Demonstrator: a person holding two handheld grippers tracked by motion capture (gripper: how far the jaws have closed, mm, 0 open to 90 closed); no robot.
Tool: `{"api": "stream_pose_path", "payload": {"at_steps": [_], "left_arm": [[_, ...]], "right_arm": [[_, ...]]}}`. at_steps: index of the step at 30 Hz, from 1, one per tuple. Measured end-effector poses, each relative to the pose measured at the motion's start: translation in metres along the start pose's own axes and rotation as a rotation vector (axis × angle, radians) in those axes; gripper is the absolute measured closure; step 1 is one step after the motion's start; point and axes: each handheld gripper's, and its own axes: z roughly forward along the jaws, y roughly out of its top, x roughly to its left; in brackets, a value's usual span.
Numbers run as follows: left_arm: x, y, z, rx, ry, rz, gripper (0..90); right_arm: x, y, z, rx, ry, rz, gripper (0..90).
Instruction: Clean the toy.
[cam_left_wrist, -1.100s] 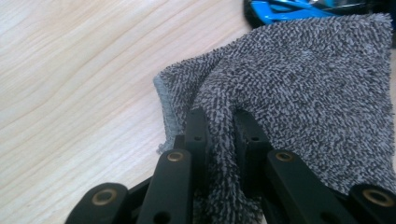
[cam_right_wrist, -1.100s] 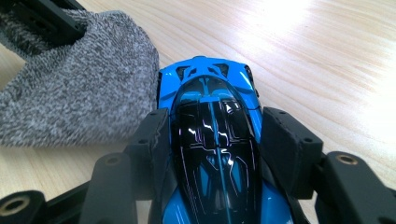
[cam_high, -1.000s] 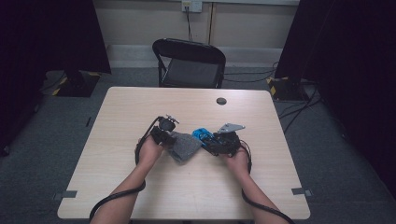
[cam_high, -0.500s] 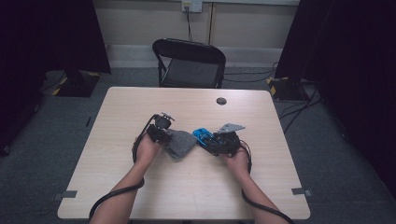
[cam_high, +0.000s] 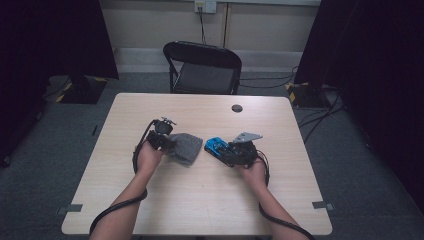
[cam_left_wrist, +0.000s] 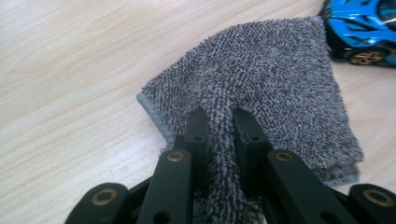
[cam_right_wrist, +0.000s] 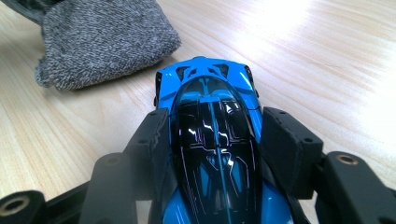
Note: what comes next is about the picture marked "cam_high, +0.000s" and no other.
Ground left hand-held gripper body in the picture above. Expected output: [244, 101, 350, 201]
[146, 116, 178, 152]

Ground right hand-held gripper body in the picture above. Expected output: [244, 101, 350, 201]
[229, 131, 264, 168]

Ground blue toy car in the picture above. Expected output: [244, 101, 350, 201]
[203, 136, 235, 168]

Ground grey terry cloth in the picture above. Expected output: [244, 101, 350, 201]
[165, 132, 204, 167]

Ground person's right hand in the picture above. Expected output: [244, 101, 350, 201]
[236, 157, 269, 192]

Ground person's left hand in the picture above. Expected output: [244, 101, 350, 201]
[136, 141, 167, 175]

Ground black folding chair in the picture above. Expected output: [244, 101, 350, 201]
[162, 40, 243, 96]

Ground yellow black striped stand base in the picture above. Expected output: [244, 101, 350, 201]
[285, 81, 332, 109]

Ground grey tape strip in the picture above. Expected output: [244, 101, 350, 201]
[311, 200, 335, 211]
[56, 203, 84, 215]

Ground dark curtain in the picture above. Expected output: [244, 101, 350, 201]
[0, 0, 120, 168]
[294, 0, 424, 216]

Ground black floor cables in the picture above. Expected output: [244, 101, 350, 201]
[239, 65, 346, 145]

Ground dark stand base plate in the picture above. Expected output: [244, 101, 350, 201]
[59, 75, 109, 105]

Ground black wall socket cable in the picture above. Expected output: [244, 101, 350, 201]
[198, 7, 207, 45]

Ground thin wall conduit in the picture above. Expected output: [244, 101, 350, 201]
[222, 2, 232, 48]

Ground white wall socket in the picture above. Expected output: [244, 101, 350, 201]
[194, 0, 218, 14]

